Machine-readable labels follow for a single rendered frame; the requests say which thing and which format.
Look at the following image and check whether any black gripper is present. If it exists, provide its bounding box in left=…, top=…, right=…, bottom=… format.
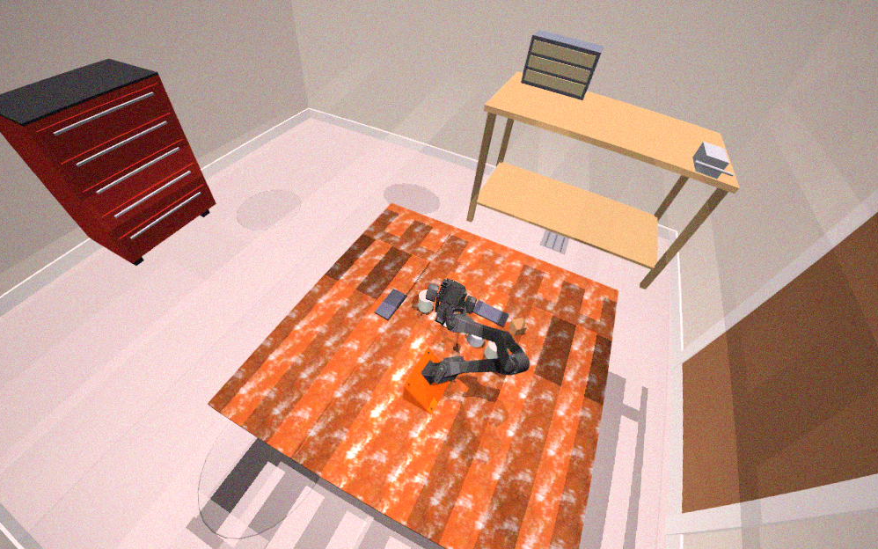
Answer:
left=425, top=283, right=477, bottom=314

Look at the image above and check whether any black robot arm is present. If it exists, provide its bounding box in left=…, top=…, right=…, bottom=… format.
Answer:
left=421, top=278, right=530, bottom=384

